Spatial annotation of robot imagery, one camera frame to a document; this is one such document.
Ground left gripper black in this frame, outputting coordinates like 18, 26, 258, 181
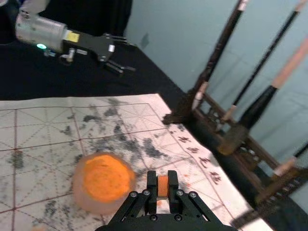
62, 29, 138, 77

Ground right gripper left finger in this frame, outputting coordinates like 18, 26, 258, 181
109, 170, 158, 224

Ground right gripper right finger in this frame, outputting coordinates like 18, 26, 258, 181
167, 170, 218, 222

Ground small orange seal block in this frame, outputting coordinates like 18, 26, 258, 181
157, 175, 169, 200

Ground round dish of orange paste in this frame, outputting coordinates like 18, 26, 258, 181
72, 152, 137, 215

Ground black table cloth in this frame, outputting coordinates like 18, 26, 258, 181
0, 0, 308, 231

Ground dark wooden brush rack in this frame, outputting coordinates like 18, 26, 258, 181
162, 89, 308, 211

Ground white gridded calligraphy mat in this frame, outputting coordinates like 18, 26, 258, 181
0, 93, 256, 231

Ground thin cable with silver plug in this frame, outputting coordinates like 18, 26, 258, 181
44, 47, 78, 66

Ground dark-handled brush with pale ferrule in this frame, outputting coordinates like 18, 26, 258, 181
192, 0, 249, 110

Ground large tan-handled brush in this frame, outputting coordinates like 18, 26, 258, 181
217, 35, 308, 155

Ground thin black-handled brush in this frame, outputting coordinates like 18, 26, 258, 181
221, 0, 308, 124

